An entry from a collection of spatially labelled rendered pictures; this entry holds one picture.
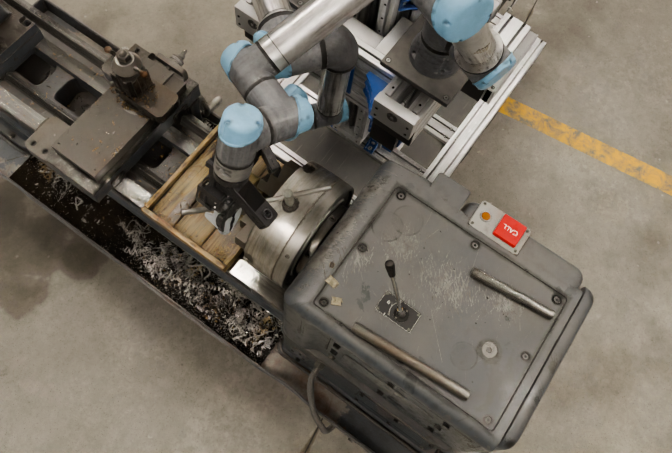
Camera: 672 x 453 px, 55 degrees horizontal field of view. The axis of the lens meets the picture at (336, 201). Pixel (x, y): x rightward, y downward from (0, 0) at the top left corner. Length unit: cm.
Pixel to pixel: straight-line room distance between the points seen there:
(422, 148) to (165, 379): 141
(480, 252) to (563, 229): 157
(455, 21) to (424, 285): 59
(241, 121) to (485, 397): 77
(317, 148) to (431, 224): 129
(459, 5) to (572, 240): 199
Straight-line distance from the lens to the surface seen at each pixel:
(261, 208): 131
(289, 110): 123
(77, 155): 196
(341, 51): 155
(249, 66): 128
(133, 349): 276
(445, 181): 158
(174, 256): 220
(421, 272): 149
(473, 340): 148
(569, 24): 366
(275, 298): 184
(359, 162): 273
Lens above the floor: 266
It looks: 68 degrees down
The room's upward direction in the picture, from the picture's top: 11 degrees clockwise
